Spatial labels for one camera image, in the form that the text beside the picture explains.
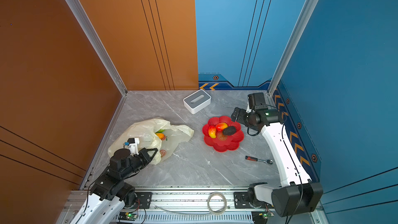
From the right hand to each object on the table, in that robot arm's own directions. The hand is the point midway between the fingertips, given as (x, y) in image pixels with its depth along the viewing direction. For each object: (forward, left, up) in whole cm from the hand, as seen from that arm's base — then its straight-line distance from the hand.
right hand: (238, 118), depth 77 cm
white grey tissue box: (+28, +22, -17) cm, 40 cm away
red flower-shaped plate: (-3, +7, -22) cm, 23 cm away
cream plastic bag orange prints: (-7, +41, -7) cm, 42 cm away
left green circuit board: (-38, +53, -24) cm, 69 cm away
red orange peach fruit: (+7, +7, -18) cm, 21 cm away
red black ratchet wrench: (-14, -18, -22) cm, 32 cm away
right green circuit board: (-37, -11, -23) cm, 45 cm away
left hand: (-12, +40, -8) cm, 43 cm away
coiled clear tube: (-37, +13, -22) cm, 44 cm away
